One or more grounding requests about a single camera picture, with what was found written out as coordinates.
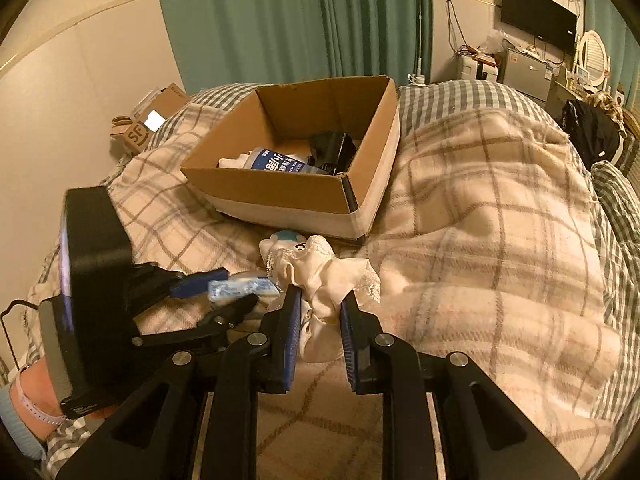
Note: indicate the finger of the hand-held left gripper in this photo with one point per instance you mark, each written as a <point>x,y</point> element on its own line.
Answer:
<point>197,284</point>
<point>220,321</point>

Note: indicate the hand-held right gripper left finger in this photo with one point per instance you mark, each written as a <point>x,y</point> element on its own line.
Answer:
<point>292,330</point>

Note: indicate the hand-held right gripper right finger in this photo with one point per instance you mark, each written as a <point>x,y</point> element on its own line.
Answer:
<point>349,345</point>

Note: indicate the light blue tissue packet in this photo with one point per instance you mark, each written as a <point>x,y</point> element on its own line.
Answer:
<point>240,289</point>

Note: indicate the cream lace cloth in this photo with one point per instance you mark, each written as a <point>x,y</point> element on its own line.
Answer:
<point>320,285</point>

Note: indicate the person's left forearm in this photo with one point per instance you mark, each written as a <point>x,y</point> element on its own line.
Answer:
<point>25,410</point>

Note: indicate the white blue soft toy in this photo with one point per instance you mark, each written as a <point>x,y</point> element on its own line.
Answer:
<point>282,241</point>

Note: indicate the white bottle with blue label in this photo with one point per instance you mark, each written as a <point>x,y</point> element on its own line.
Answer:
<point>277,161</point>

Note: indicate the pink wristband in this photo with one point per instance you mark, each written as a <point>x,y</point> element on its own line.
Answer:
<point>32,407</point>

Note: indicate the printed cardboard box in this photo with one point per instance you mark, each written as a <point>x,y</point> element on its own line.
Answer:
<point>147,120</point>

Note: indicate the beige plaid blanket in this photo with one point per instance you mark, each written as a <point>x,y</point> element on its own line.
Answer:
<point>475,240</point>

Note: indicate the black object in box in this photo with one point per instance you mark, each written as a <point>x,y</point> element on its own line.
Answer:
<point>332,150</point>

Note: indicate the green curtain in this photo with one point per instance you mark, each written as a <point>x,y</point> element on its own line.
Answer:
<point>280,20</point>

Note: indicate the white cabinet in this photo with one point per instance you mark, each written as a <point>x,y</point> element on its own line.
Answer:
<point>475,67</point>

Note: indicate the white floor pole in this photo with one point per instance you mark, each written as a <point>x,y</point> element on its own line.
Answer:
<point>421,35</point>

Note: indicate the black bag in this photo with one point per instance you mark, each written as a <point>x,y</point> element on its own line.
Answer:
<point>590,127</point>

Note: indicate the grey mini fridge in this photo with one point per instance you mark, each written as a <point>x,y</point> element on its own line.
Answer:
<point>527,72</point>

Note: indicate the white oval mirror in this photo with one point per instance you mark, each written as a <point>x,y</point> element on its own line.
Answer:
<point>594,57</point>

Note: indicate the black wall television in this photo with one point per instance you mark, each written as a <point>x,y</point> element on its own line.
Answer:
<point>539,12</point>

